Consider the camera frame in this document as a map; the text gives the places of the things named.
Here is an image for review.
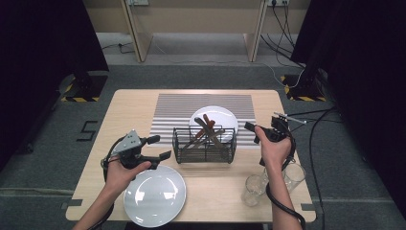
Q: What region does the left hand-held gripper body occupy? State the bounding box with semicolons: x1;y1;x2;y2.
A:
109;128;153;171

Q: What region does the black wire cutlery basket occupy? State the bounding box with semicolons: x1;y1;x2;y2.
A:
171;125;237;165

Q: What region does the black cable with plug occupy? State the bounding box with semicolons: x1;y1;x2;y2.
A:
101;41;136;55

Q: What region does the white cable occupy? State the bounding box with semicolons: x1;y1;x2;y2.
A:
262;61;306;89

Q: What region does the hand-held gripper cable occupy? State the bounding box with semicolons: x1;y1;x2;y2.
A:
265;124;307;230
87;135;128;230

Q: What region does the black floor cable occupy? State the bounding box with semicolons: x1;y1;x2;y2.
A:
285;116;344;132
285;107;336;118

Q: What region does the person's right hand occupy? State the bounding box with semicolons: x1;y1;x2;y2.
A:
254;126;293;171

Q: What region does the black power cable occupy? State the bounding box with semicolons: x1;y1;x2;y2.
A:
259;33;306;70
271;3;296;49

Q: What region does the left hand-held gripper cable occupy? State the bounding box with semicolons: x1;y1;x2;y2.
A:
87;135;128;230

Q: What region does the long thin black cable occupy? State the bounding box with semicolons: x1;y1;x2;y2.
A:
307;107;338;230

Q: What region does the person's left hand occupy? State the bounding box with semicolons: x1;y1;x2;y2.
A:
104;157;153;193

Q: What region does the right hand-held gripper cable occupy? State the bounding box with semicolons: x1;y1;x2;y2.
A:
265;124;307;230

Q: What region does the striped placemat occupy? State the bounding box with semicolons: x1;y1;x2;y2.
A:
147;93;259;149

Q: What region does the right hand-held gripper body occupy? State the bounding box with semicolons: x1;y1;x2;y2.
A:
263;111;308;143

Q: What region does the black curtain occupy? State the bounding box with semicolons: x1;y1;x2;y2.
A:
0;0;110;171
289;0;406;221

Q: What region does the brown-handled utensil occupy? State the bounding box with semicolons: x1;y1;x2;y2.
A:
182;113;216;151

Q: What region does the grey-handled utensil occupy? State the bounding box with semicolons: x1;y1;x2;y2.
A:
193;116;230;152

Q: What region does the white round plate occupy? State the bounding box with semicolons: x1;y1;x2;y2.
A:
123;165;188;228
189;105;239;144

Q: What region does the black stand base striped tape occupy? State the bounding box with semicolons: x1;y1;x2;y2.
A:
59;70;109;104
280;74;328;103

